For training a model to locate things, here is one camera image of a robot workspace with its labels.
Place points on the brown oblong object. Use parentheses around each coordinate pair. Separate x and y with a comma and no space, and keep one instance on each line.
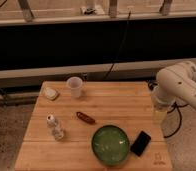
(85,118)

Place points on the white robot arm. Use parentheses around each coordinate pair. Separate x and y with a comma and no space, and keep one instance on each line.
(173,82)

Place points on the black smartphone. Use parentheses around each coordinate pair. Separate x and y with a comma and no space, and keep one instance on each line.
(140,144)

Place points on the white plastic cup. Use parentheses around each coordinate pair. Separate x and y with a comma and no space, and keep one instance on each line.
(75,86)

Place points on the green bowl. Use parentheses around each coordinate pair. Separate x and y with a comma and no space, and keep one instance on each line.
(110,145)

